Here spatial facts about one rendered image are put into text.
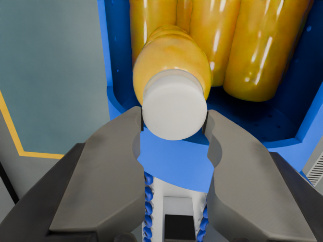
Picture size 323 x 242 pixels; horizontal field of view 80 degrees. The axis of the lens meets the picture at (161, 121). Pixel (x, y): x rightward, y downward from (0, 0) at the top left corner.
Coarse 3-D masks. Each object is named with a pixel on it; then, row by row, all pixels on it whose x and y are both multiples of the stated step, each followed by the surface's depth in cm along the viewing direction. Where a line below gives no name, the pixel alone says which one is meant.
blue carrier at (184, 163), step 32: (128, 0) 28; (320, 0) 25; (128, 32) 30; (320, 32) 25; (128, 64) 32; (320, 64) 25; (128, 96) 34; (224, 96) 37; (288, 96) 31; (320, 96) 15; (256, 128) 28; (288, 128) 29; (320, 128) 17; (160, 160) 19; (192, 160) 17; (288, 160) 18
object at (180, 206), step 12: (168, 204) 65; (180, 204) 65; (192, 204) 65; (168, 216) 60; (180, 216) 60; (192, 216) 60; (168, 228) 56; (180, 228) 57; (192, 228) 57; (168, 240) 54; (180, 240) 54; (192, 240) 54
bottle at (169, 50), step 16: (160, 32) 19; (176, 32) 18; (144, 48) 16; (160, 48) 14; (176, 48) 14; (192, 48) 14; (144, 64) 14; (160, 64) 13; (176, 64) 13; (192, 64) 13; (208, 64) 15; (144, 80) 13; (192, 80) 12; (208, 80) 14; (144, 96) 13
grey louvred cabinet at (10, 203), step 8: (0, 168) 193; (0, 176) 194; (0, 184) 190; (8, 184) 205; (0, 192) 190; (8, 192) 203; (0, 200) 191; (8, 200) 202; (16, 200) 219; (0, 208) 192; (8, 208) 202; (0, 216) 193
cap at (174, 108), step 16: (160, 80) 11; (176, 80) 11; (160, 96) 11; (176, 96) 11; (192, 96) 11; (144, 112) 11; (160, 112) 11; (176, 112) 11; (192, 112) 11; (160, 128) 12; (176, 128) 12; (192, 128) 12
